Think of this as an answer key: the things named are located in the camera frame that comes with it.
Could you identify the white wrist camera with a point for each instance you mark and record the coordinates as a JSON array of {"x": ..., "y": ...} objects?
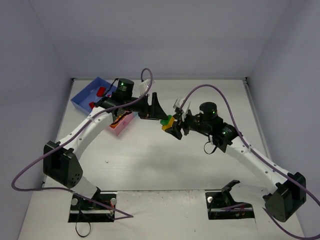
[
  {"x": 144, "y": 86},
  {"x": 182, "y": 106}
]

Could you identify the pink container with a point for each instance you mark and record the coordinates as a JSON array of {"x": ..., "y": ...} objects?
[{"x": 124, "y": 122}]

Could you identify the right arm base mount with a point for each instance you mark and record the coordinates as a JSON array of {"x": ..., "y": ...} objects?
[{"x": 221, "y": 206}]

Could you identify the dark blue container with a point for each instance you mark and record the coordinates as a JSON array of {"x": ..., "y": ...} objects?
[{"x": 88, "y": 94}]

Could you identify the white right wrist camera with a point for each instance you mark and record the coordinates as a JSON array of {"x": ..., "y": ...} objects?
[{"x": 182, "y": 106}]

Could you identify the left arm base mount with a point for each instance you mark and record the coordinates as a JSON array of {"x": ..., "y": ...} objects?
[{"x": 85, "y": 211}]

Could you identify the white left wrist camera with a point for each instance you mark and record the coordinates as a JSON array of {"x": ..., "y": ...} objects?
[{"x": 144, "y": 86}]

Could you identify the red bottom lego brick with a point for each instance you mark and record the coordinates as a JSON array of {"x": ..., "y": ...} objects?
[{"x": 101, "y": 91}]

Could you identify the green curved lego brick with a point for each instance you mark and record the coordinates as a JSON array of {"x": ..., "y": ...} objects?
[{"x": 164, "y": 122}]

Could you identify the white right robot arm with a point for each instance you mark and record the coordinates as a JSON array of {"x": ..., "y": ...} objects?
[{"x": 283, "y": 194}]

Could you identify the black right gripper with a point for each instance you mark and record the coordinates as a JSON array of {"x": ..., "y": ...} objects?
[{"x": 183, "y": 124}]

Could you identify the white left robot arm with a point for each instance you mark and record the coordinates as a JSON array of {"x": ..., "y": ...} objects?
[{"x": 62, "y": 159}]

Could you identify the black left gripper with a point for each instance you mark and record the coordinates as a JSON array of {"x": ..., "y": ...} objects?
[{"x": 150, "y": 107}]

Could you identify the long yellow lego brick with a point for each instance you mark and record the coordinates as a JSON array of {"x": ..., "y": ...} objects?
[{"x": 169, "y": 125}]

